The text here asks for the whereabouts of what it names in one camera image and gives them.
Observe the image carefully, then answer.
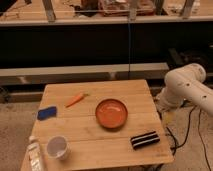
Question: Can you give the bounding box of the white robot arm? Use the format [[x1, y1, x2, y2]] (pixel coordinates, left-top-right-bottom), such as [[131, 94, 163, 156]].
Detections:
[[156, 63, 213, 116]]

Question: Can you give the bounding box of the orange toy carrot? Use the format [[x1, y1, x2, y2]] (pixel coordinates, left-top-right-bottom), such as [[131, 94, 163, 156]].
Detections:
[[65, 93, 89, 108]]

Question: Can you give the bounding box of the orange round plate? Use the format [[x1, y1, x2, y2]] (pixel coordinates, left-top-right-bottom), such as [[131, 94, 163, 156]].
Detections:
[[95, 99, 128, 129]]

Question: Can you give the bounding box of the blue sponge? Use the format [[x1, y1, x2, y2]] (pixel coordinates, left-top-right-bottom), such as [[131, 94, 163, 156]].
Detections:
[[37, 106, 57, 120]]

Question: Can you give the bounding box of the white paper cup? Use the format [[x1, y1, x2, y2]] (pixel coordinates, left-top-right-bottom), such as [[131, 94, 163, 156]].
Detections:
[[46, 136, 70, 160]]

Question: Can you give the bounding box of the clear plastic bottle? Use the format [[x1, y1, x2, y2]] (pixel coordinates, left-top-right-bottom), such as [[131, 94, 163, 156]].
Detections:
[[27, 136, 45, 171]]

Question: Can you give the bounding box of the blue hanging cable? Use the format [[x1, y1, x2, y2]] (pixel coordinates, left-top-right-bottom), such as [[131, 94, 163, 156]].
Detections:
[[127, 19, 132, 80]]

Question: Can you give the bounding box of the black floor cable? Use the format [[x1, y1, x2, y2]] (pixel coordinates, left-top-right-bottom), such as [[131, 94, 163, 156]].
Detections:
[[165, 105, 213, 171]]

